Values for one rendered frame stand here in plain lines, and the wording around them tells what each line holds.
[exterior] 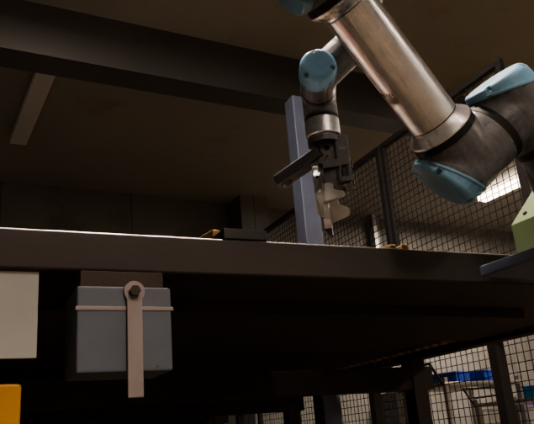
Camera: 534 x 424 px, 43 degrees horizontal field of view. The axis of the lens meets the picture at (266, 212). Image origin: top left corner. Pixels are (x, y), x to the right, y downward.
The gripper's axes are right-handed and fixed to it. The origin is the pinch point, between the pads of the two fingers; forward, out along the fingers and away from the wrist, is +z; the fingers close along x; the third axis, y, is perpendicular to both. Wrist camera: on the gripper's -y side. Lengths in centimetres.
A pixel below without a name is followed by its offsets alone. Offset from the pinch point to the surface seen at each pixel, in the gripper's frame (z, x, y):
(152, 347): 27, -44, -22
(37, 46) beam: -173, 160, -159
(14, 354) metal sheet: 27, -52, -38
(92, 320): 23, -49, -29
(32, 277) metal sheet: 16, -51, -37
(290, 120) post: -124, 202, -30
